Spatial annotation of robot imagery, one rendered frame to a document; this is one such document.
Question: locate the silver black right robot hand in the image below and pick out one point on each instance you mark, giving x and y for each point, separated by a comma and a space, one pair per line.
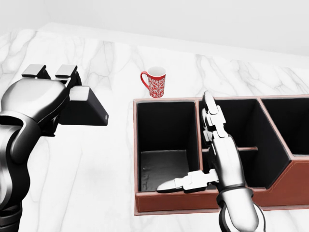
227, 157

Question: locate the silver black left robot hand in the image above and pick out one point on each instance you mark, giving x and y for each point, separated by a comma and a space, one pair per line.
33, 101

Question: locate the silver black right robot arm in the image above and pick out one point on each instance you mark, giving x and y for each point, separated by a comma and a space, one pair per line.
239, 212

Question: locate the red-brown desk caddy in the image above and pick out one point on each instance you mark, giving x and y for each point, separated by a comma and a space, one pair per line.
285, 188

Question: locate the red white patterned mug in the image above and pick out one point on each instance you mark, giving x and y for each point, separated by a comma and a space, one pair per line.
157, 84

